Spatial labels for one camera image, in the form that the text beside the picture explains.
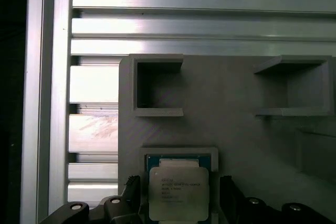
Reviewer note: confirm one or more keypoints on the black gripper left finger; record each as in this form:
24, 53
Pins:
134, 203

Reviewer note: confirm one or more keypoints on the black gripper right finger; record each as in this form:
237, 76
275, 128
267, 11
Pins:
231, 203

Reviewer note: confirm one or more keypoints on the silver topped CPU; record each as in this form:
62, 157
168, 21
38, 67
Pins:
178, 195

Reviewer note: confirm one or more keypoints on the grey plastic parts rack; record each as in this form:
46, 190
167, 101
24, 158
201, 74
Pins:
223, 129

